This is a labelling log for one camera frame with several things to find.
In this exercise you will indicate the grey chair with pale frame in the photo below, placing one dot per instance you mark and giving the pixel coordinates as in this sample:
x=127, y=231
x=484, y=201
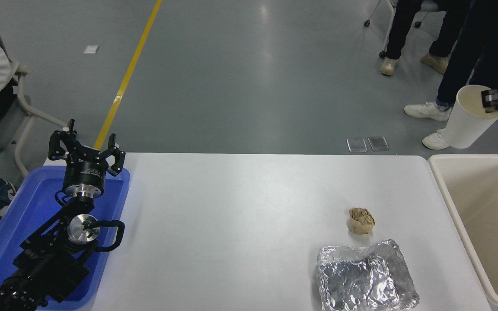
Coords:
x=7, y=125

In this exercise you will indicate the silver floor plate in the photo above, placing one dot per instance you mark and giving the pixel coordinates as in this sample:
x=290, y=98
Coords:
x=378, y=144
x=357, y=145

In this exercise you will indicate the blue plastic tray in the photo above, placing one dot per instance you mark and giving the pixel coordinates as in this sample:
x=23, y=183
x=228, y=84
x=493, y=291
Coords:
x=24, y=207

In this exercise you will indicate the office chair with castors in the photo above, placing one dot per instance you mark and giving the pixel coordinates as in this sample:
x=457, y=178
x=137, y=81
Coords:
x=426, y=5

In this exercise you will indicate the white paper cup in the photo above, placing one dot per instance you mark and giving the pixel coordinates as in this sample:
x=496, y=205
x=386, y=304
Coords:
x=465, y=125

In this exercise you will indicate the large pale plastic bin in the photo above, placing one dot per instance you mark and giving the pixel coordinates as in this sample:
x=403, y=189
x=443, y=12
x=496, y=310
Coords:
x=486, y=207

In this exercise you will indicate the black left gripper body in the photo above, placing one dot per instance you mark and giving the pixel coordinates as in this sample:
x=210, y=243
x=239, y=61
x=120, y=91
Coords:
x=84, y=169

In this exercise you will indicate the seated person with tan shoes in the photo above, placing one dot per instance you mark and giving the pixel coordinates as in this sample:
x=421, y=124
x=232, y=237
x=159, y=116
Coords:
x=404, y=26

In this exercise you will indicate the crumpled tan paper ball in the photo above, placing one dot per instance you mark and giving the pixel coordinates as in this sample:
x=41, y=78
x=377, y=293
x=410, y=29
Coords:
x=361, y=221

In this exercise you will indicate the crumpled silver foil tray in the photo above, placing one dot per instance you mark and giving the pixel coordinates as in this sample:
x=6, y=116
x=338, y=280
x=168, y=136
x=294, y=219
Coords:
x=361, y=280

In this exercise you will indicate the white paper scrap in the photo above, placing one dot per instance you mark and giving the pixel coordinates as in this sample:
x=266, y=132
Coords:
x=91, y=49

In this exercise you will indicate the yellow floor tape line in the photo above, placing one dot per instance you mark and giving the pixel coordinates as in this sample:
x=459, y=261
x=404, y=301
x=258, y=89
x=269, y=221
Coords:
x=128, y=73

